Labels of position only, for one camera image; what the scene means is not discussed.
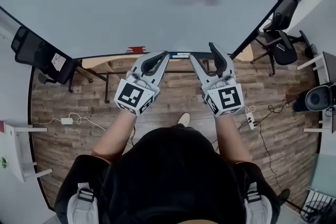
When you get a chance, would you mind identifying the person's right white shoe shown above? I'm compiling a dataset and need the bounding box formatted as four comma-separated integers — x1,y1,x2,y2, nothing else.
177,112,191,126

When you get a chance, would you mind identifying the white paper sheet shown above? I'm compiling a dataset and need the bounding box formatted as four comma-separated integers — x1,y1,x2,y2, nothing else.
51,52,67,66

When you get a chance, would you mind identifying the black cable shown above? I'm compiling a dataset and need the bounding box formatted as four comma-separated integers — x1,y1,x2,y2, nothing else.
237,102,291,194

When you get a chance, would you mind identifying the white power strip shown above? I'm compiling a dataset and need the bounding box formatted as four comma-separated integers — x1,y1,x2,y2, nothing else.
245,112,257,131

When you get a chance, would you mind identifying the white desk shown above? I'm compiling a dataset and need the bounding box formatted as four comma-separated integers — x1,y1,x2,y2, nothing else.
0,120,53,183
296,51,336,134

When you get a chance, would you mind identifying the black monitor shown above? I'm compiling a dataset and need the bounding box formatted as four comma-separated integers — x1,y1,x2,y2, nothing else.
322,51,336,85

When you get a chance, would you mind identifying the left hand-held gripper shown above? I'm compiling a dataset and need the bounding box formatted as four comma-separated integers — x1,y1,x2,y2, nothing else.
113,49,171,117

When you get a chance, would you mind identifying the person's left forearm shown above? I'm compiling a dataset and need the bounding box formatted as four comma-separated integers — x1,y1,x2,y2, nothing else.
91,109,137,163

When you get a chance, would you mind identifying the glass table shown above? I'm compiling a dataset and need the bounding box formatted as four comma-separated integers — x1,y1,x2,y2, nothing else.
307,153,336,192

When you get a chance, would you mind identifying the person's right forearm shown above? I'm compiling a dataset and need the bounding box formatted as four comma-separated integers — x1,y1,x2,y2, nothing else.
214,110,253,163

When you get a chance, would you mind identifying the white cable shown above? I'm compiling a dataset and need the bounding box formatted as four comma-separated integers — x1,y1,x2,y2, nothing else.
31,112,107,132

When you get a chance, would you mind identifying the black office chair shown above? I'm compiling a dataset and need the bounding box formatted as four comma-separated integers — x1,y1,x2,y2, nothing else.
10,26,79,94
250,0,300,77
299,30,318,60

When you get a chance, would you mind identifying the person's black shirt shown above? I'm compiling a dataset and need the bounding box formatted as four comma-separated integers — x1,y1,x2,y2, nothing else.
54,125,281,224

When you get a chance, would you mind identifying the wooden table with black frame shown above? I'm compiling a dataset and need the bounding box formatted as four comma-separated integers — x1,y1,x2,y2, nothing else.
76,44,255,103

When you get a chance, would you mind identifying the black wire basket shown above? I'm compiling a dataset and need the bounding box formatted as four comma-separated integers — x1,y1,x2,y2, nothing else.
299,188,336,222

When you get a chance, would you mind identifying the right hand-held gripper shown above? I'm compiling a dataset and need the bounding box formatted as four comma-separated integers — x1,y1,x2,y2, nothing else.
188,42,246,117

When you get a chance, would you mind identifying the grey shoulder strap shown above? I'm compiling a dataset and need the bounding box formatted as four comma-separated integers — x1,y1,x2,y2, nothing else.
67,182,99,224
243,182,274,224

